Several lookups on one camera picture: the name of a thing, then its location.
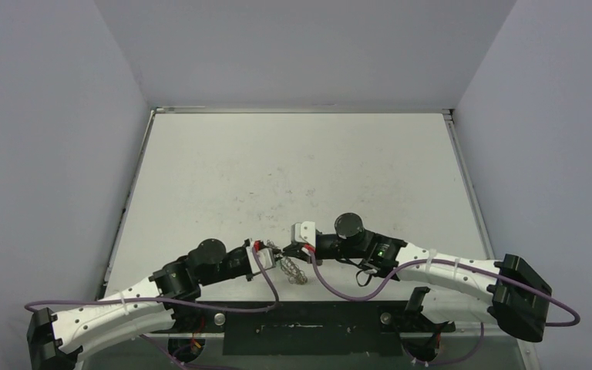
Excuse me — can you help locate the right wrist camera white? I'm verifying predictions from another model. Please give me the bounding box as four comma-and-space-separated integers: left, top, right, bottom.
291, 221, 317, 247

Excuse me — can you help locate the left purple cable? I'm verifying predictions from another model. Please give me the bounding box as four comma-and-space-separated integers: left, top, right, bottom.
24, 242, 281, 370

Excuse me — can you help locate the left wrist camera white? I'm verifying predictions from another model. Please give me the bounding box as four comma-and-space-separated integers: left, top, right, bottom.
246, 240, 276, 274

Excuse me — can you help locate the silver keyring disc with rings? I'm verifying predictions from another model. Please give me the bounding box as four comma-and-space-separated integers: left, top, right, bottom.
265, 240, 308, 285

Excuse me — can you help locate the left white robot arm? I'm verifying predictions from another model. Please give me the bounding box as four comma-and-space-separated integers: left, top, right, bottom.
25, 238, 274, 369

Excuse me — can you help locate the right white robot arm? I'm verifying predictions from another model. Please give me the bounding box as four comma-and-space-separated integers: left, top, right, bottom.
282, 213, 552, 343

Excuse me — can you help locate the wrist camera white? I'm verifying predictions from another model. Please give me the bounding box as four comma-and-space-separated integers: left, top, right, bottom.
246, 240, 276, 274
291, 221, 317, 247

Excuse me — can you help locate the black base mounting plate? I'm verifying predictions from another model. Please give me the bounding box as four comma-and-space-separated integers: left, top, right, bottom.
163, 301, 456, 362

